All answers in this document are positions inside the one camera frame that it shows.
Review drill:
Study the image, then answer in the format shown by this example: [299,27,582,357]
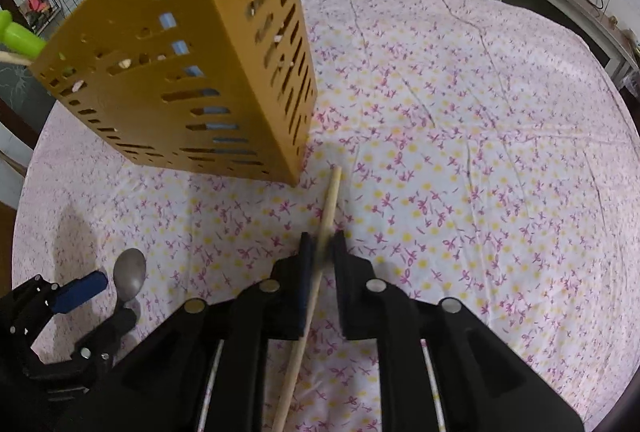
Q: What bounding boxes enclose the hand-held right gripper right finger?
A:
[332,231,587,432]

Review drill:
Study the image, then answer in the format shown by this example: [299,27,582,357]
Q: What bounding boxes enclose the floral tablecloth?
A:
[11,0,640,432]

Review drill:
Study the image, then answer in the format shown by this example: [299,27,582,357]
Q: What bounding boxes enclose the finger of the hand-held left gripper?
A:
[48,272,108,315]
[70,308,139,369]

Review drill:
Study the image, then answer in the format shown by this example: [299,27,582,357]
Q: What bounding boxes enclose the green cup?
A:
[0,9,47,61]

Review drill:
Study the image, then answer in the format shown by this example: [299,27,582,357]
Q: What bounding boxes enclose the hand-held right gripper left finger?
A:
[100,233,317,432]

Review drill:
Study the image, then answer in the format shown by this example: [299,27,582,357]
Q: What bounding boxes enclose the yellow slotted utensil holder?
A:
[29,0,319,187]

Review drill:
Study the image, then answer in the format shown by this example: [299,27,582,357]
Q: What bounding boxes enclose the metal spoon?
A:
[112,248,148,317]

